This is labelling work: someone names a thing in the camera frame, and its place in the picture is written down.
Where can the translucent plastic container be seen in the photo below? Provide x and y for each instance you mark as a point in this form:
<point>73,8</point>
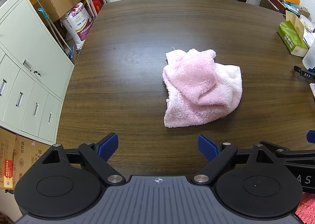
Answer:
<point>310,56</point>

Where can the black flat tool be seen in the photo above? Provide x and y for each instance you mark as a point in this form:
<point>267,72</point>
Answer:
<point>305,74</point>

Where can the red patterned cloth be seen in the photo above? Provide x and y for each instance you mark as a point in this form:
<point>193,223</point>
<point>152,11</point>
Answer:
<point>307,210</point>

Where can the printed brown cardboard box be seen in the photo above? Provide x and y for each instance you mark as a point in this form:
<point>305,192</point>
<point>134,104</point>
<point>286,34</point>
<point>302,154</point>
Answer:
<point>27,155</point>

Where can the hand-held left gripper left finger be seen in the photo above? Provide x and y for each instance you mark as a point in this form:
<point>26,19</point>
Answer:
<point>108,146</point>

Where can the brown paper bag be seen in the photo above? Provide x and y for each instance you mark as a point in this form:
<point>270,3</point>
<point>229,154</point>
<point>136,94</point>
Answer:
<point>295,21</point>

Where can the open plain cardboard box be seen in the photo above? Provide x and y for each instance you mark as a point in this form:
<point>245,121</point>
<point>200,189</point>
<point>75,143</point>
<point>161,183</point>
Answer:
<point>61,0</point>

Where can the white paper sheet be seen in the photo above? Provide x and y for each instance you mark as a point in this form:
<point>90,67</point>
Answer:
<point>313,93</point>

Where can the green tissue pack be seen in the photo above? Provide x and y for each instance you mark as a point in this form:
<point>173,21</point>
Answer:
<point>291,38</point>

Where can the white printed rice sack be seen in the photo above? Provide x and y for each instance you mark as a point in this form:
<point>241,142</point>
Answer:
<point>78,22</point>

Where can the cardboard box with red label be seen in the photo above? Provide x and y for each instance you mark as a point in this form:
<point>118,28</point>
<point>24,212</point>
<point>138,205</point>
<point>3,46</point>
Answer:
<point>7,160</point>

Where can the pink towel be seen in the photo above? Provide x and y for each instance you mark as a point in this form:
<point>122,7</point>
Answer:
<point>201,88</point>

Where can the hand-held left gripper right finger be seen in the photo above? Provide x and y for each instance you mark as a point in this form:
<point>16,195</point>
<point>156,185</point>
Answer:
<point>206,147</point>

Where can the mop with blue hook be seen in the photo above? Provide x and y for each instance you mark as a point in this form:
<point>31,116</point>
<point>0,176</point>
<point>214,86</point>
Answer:
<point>55,33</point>

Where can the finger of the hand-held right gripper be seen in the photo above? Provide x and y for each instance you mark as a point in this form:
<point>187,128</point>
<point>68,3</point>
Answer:
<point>311,137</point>
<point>283,153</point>

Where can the white metal drawer cabinet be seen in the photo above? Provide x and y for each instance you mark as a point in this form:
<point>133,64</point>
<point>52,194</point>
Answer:
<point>27,61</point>

